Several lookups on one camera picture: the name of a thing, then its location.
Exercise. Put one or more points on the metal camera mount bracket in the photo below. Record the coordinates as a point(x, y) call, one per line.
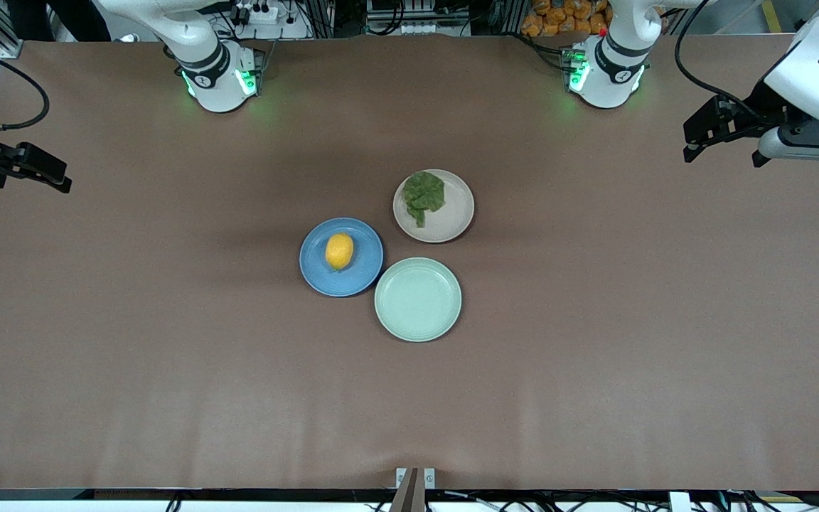
point(415, 491)

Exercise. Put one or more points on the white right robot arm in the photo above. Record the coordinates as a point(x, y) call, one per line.
point(203, 43)

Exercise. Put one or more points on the green lettuce leaf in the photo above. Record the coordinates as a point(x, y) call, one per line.
point(425, 193)

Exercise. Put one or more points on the pale green plate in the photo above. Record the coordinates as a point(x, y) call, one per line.
point(418, 300)

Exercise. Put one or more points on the yellow lemon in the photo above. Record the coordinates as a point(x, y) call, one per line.
point(339, 251)

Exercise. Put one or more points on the white power strip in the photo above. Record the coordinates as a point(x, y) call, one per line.
point(260, 13)

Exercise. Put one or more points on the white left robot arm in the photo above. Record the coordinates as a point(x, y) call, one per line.
point(616, 71)

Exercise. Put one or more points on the blue plate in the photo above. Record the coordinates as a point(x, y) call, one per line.
point(360, 281)

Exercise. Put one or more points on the brown table cover sheet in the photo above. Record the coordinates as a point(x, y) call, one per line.
point(168, 391)

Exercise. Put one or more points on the small white box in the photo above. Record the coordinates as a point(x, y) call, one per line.
point(680, 502)

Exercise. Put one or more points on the beige plate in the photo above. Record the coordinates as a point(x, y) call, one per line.
point(456, 217)

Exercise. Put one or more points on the bag of orange items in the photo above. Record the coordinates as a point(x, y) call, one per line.
point(559, 18)

